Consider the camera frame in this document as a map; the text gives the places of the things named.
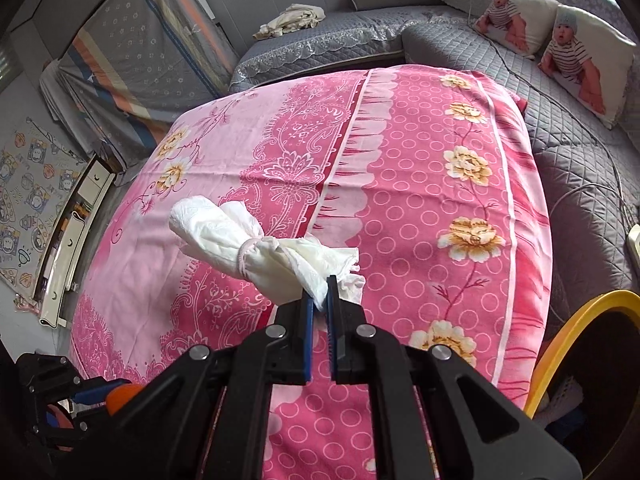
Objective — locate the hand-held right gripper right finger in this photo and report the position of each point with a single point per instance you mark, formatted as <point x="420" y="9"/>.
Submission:
<point x="332" y="330"/>

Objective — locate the pink floral blanket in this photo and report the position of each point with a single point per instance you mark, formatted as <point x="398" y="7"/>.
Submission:
<point x="425" y="210"/>

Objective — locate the baby print pillow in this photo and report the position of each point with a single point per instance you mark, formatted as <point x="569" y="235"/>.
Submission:
<point x="520" y="20"/>
<point x="585" y="65"/>

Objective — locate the yellow round bin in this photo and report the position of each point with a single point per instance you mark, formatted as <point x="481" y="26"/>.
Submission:
<point x="575" y="315"/>

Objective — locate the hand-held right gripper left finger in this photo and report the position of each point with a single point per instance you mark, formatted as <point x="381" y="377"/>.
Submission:
<point x="307" y="340"/>

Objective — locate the crumpled white cloth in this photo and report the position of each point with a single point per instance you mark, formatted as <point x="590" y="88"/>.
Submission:
<point x="290" y="20"/>

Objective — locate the white power strip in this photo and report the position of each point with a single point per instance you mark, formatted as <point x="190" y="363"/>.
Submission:
<point x="635" y="242"/>

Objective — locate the cartoon printed wall cloth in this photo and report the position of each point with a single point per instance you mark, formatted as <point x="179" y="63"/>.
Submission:
<point x="30" y="200"/>

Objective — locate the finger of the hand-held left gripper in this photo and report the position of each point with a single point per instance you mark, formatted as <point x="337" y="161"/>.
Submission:
<point x="92" y="416"/>
<point x="95" y="391"/>

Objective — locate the grey quilted sofa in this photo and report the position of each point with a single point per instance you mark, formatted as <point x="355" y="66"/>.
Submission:
<point x="575" y="170"/>

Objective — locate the striped sheet covered furniture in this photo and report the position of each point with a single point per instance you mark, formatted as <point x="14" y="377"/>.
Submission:
<point x="150" y="45"/>

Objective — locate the small orange object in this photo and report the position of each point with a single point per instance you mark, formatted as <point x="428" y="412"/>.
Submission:
<point x="125" y="399"/>

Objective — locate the grey flat cushion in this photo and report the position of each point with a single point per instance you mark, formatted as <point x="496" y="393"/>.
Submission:
<point x="390" y="1"/>

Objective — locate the white drawer unit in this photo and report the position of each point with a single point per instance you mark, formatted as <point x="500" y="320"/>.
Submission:
<point x="70" y="245"/>

